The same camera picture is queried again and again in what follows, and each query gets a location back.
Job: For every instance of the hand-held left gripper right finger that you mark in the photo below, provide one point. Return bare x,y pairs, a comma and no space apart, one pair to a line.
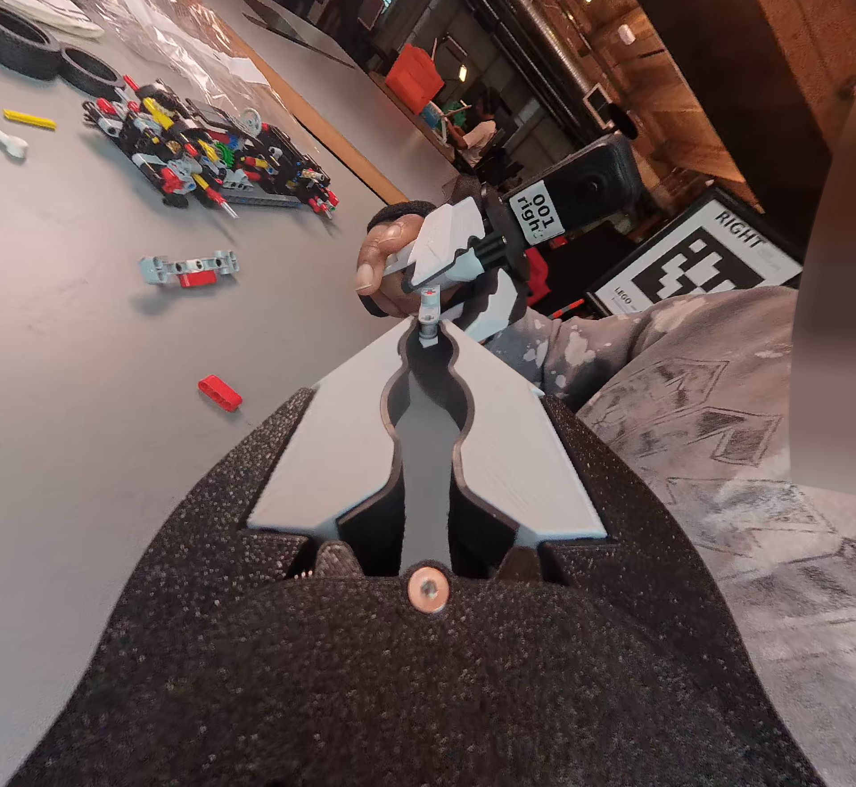
521,459

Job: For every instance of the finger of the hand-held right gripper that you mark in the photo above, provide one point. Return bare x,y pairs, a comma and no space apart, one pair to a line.
441,225
461,271

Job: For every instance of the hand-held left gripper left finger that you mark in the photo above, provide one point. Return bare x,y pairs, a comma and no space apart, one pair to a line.
314,466

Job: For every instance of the small grey brick connector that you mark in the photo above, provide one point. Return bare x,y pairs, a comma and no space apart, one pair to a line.
428,332

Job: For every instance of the person's right forearm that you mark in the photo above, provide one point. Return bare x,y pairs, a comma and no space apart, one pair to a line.
635,346

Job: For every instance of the person's right hand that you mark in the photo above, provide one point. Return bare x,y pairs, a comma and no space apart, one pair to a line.
378,252

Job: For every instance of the red brick beam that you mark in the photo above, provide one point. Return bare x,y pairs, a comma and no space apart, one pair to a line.
219,392

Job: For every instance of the framed black-and-white marker poster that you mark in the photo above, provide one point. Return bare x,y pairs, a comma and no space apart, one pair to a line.
702,259

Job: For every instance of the grey table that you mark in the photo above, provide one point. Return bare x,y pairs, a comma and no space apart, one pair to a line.
374,105

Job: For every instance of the orange crate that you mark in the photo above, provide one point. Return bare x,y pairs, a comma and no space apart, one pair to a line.
414,75

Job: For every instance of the person's patterned grey sweatshirt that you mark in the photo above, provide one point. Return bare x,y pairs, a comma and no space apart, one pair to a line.
735,499

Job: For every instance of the grey and red brick assembly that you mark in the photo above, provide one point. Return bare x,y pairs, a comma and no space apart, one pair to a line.
190,269

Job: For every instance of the dark flat sheet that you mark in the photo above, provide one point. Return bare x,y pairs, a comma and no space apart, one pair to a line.
301,25

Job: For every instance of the toy brick vehicle assembly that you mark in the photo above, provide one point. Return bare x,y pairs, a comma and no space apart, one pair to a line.
200,152

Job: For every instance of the clear plastic bag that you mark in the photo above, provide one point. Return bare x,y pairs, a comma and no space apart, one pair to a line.
167,18

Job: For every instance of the black toy tire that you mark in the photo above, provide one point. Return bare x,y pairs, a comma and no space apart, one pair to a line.
27,52
90,72

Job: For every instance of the yellow brick beam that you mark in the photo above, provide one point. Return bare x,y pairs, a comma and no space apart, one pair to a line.
30,119

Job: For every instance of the white brick connector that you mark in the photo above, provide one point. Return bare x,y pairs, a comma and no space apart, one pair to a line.
13,144

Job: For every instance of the silver ventilation duct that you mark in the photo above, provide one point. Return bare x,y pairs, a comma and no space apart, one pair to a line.
541,18

